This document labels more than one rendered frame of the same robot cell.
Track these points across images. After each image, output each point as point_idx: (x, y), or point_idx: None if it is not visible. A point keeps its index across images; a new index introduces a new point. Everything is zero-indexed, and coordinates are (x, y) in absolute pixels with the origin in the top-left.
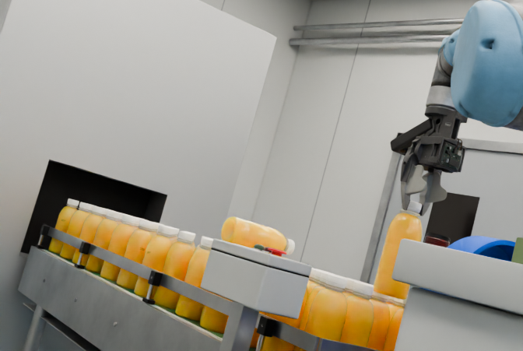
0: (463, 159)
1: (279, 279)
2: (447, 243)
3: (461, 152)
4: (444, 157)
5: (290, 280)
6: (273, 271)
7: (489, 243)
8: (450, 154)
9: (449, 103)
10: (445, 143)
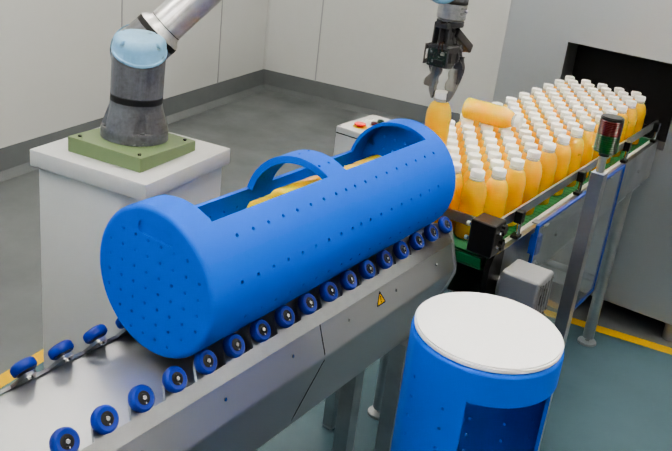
0: (447, 58)
1: (344, 141)
2: (609, 124)
3: (443, 53)
4: (429, 58)
5: (351, 142)
6: (340, 135)
7: (378, 124)
8: (434, 55)
9: (438, 15)
10: (429, 48)
